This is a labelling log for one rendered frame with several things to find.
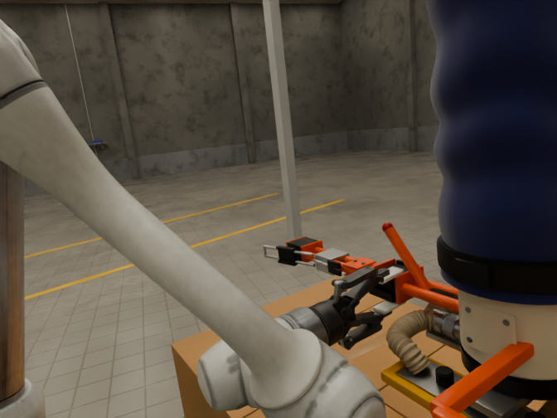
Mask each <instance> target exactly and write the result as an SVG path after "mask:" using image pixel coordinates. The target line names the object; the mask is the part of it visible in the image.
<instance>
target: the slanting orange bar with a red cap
mask: <svg viewBox="0 0 557 418"><path fill-rule="evenodd" d="M382 230H383V232H384V233H385V234H386V235H387V237H388V239H389V240H390V242H391V244H392V246H393V247H394V248H395V250H396V252H397V253H398V255H399V256H400V259H402V261H403V262H404V265H405V266H406V268H407V269H408V271H409V272H410V274H411V275H412V277H413V278H414V281H415V282H416V284H417V285H418V286H419V287H420V288H423V289H427V290H429V289H431V288H433V287H432V286H431V284H430V283H429V282H428V280H427V278H426V277H425V275H424V273H423V272H422V270H421V269H420V268H419V266H418V264H417V263H416V261H415V260H414V258H413V256H412V255H411V254H410V252H409V250H408V249H407V247H406V245H405V244H404V242H403V241H402V240H401V238H400V236H399V234H398V233H397V231H396V230H395V228H394V227H393V225H392V224H391V223H390V222H386V223H384V224H383V226H382Z"/></svg>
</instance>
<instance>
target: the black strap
mask: <svg viewBox="0 0 557 418"><path fill-rule="evenodd" d="M437 253H438V265H439V266H440V268H441V269H442V270H443V271H444V272H446V273H447V274H448V275H450V276H452V277H453V278H455V280H456V281H458V282H461V283H464V284H470V285H473V286H476V287H479V288H482V289H494V290H498V291H504V292H511V293H518V294H557V261H547V262H526V261H513V260H492V259H487V258H482V257H478V256H475V255H468V254H464V253H461V252H459V251H456V250H454V249H452V248H451V247H450V246H448V245H447V244H446V243H445V242H444V241H443V238H442V235H440V236H439V237H438V239H437Z"/></svg>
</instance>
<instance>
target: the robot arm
mask: <svg viewBox="0 0 557 418"><path fill-rule="evenodd" d="M24 177H26V178H27V179H28V180H30V181H31V182H33V183H35V184H36V185H37V186H38V187H40V188H41V189H42V190H44V191H45V192H47V193H48V194H50V195H51V196H52V197H54V198H55V199H56V200H57V201H58V202H60V203H61V204H62V205H63V206H65V207H66V208H67V209H69V210H70V211H71V212H73V213H74V214H75V215H76V216H77V217H79V218H80V219H81V220H82V221H83V222H84V223H85V224H86V225H87V226H89V227H90V228H91V229H92V230H93V231H95V232H96V233H97V234H98V235H99V236H101V237H102V238H103V239H104V240H105V241H107V242H108V243H109V244H110V245H111V246H112V247H113V248H115V250H117V251H118V252H119V253H120V254H121V255H123V256H124V257H125V258H126V259H127V260H129V261H130V262H131V263H132V264H134V265H135V266H136V267H137V268H139V269H140V270H141V271H142V272H143V273H144V274H145V275H146V276H148V277H149V278H150V279H151V280H153V281H154V282H155V283H156V284H158V285H159V286H160V287H161V288H162V289H164V290H165V291H166V292H167V293H169V294H170V295H171V296H172V297H173V298H174V299H175V300H176V301H178V302H179V303H180V304H181V305H183V306H184V307H185V308H186V309H188V310H189V311H190V312H191V313H193V314H194V315H195V316H196V317H198V318H199V319H200V320H201V321H202V322H203V323H204V324H205V325H206V326H207V327H209V328H210V329H211V330H212V331H213V332H214V333H215V334H217V335H218V336H219V337H220V338H221V340H220V341H219V342H218V343H216V344H214V345H213V346H212V347H211V348H209V349H208V350H207V351H206V352H205V353H204V354H203V355H202V356H201V357H200V358H199V361H198V365H197V379H198V383H199V387H200V388H201V392H202V394H203V396H204V397H205V398H206V401H207V402H208V404H209V405H210V406H211V408H212V409H213V410H214V411H232V410H239V409H241V408H243V407H245V406H247V405H249V406H250V407H252V408H258V409H261V411H262V412H263V413H264V415H265V417H266V418H386V413H385V403H384V400H383V398H382V396H381V394H380V393H379V391H378V390H377V388H376V387H375V385H374V384H373V383H372V381H371V380H370V379H369V378H368V377H367V376H366V375H365V374H364V373H363V372H362V371H361V370H359V369H357V368H356V367H354V366H352V365H351V364H350V363H349V362H348V360H347V358H346V357H344V356H342V355H341V354H340V353H339V352H337V351H336V350H334V349H333V348H331V346H332V345H333V344H335V343H338V345H340V346H342V347H344V348H345V349H347V350H350V349H351V348H352V347H353V346H354V345H355V344H356V343H358V342H360V341H361V340H363V339H365V338H368V337H369V336H371V335H373V334H375V333H377V332H379V331H380V330H381V329H382V325H380V324H381V321H383V319H384V318H385V317H387V316H388V315H390V314H392V310H394V309H396V308H398V307H399V306H401V305H402V304H405V303H406V301H405V302H403V303H402V304H397V303H396V298H395V302H394V303H391V302H389V301H387V300H386V301H384V302H382V303H380V304H377V305H376V306H375V307H373V310H374V311H375V312H374V311H371V310H370V311H371V312H366V313H355V307H356V306H357V305H358V304H359V303H360V300H361V299H362V298H363V297H364V296H365V295H366V294H367V293H368V292H369V291H370V290H371V289H373V288H374V287H375V286H376V285H377V284H384V283H386V282H388V281H390V280H391V279H393V278H395V277H397V276H399V275H402V274H403V273H404V269H401V268H398V267H394V266H392V267H390V268H389V269H384V268H382V269H380V270H378V269H376V268H373V267H370V266H367V265H366V266H365V267H363V268H361V269H359V270H357V271H355V272H353V273H351V274H349V275H347V276H346V277H344V278H342V279H334V280H333V281H332V285H333V286H335V287H334V294H333V295H332V296H331V297H330V298H329V299H328V300H326V301H322V302H319V303H317V304H314V305H313V306H310V307H308V308H307V307H299V308H297V309H294V310H292V311H290V312H288V313H286V314H282V315H280V316H278V317H277V318H272V317H271V316H270V315H269V314H268V313H267V312H266V311H264V310H263V309H262V308H261V307H260V306H259V305H257V304H256V303H255V302H254V301H253V300H252V299H251V298H250V297H249V296H248V295H246V294H245V293H244V292H243V291H242V290H240V289H239V288H238V287H237V286H236V285H234V284H233V283H232V282H231V281H230V280H228V279H227V278H226V277H225V276H224V275H223V274H222V273H221V272H220V271H219V270H217V269H216V268H215V267H214V266H213V265H211V264H210V263H209V262H208V261H207V260H206V259H204V258H203V257H202V256H201V255H200V254H198V253H197V252H196V251H195V250H194V249H192V248H191V247H190V246H189V245H188V244H187V243H186V242H185V241H184V240H183V239H182V238H180V237H179V236H178V235H177V234H176V233H174V232H173V231H172V230H171V229H170V228H168V227H167V226H166V225H165V224H164V223H162V222H161V221H160V220H159V219H158V218H156V217H155V216H154V215H153V214H152V213H151V212H150V211H149V210H148V209H147V208H146V207H144V206H143V205H142V204H141V203H140V202H139V201H137V200H136V199H135V198H134V197H133V196H132V195H131V194H130V193H129V192H128V191H127V190H125V189H124V188H123V187H122V186H121V185H120V184H119V183H118V181H117V180H116V179H115V178H114V177H113V176H112V175H111V174H110V173H109V171H108V170H107V169H106V168H105V167H104V165H103V164H102V163H101V162H100V161H99V160H98V159H97V157H96V156H95V155H94V153H93V151H92V150H91V149H90V147H89V146H88V144H87V143H86V142H85V140H84V139H83V137H82V136H81V135H80V133H79V131H78V130H77V128H76V127H75V126H74V125H73V123H72V122H71V120H70V118H69V117H68V115H67V113H66V112H65V111H64V109H63V108H62V106H61V104H60V102H59V101H58V99H57V98H56V96H55V95H54V93H53V92H52V90H51V89H50V87H49V86H48V85H47V84H46V82H45V81H44V80H43V79H42V78H41V74H40V71H39V69H38V66H37V64H36V61H35V59H34V57H33V56H32V54H31V52H30V51H29V50H28V48H27V46H26V45H25V43H24V42H23V41H22V39H21V38H20V37H19V36H18V35H17V34H16V33H15V32H14V31H13V30H12V29H11V28H10V27H8V26H7V25H6V24H5V23H4V22H3V21H2V20H1V19H0V418H46V408H45V399H44V395H43V391H42V390H41V388H40V387H38V386H37V385H36V384H34V383H33V382H31V381H29V380H27V379H26V378H25V277H24ZM350 288H352V289H351V290H350V291H349V292H347V289H350ZM345 291H346V292H345ZM343 292H345V293H344V294H343V295H342V296H341V294H342V293H343ZM361 324H363V325H361ZM359 326H360V327H359ZM354 327H358V328H355V329H353V330H351V331H349V330H350V329H351V328H354Z"/></svg>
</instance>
